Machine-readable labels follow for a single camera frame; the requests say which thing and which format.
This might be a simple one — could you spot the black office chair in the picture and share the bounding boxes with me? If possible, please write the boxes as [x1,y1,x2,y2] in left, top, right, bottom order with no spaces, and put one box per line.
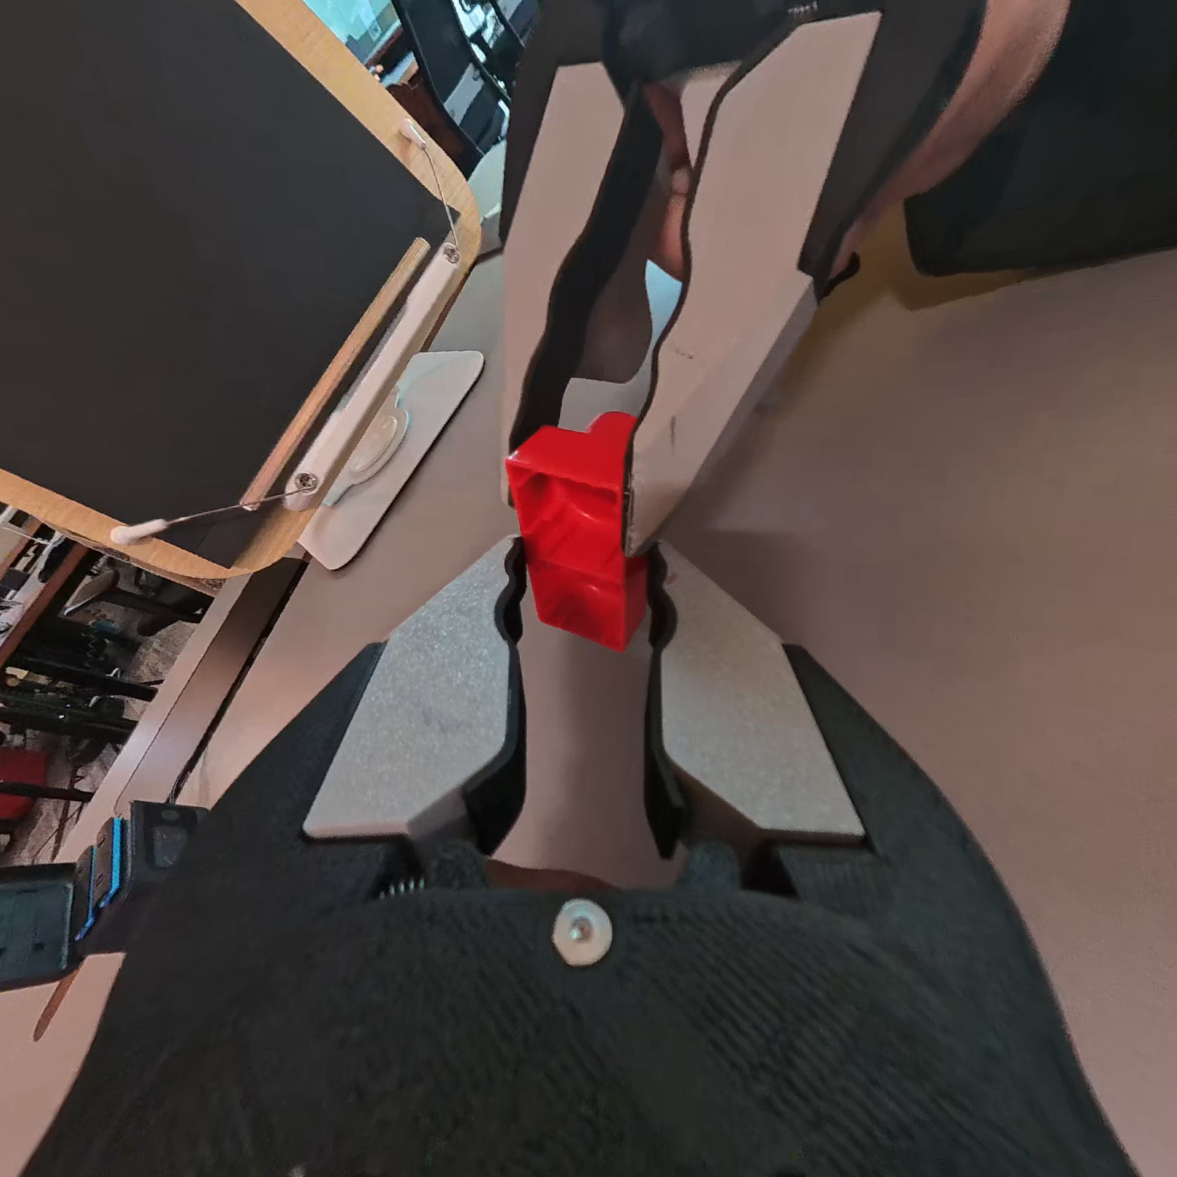
[391,0,544,171]

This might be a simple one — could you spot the red plastic block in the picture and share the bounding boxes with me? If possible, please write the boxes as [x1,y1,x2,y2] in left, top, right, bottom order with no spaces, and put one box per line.
[504,408,649,650]

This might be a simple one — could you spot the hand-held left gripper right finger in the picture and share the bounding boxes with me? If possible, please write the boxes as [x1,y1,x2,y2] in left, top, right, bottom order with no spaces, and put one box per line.
[646,542,867,863]

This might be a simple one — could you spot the dark charging case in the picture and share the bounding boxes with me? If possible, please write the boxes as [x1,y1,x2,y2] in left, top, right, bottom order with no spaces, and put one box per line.
[0,801,207,991]

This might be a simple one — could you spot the person's right forearm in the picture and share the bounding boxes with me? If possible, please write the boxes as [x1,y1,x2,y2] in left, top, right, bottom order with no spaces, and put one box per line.
[905,0,1177,277]

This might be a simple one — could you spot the person's right hand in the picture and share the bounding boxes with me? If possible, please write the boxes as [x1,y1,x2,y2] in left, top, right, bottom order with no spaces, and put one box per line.
[862,0,1072,239]

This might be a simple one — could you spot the black equipment stands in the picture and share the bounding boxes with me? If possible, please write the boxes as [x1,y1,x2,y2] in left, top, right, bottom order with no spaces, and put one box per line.
[0,533,213,829]

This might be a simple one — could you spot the black wood-framed board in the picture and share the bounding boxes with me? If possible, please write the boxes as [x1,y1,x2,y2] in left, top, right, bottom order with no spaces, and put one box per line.
[0,0,484,590]

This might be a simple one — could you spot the white board stand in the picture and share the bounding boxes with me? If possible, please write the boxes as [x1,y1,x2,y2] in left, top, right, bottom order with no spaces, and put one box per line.
[241,239,487,571]

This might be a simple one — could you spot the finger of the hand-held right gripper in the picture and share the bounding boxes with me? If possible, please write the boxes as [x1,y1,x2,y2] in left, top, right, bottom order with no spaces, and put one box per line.
[500,61,687,454]
[625,8,882,559]

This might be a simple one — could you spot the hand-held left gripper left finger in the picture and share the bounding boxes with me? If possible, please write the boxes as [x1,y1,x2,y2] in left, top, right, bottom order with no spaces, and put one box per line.
[301,535,528,858]

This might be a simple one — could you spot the black charging cable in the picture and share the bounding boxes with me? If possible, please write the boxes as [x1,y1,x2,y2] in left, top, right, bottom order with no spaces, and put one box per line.
[171,710,232,809]

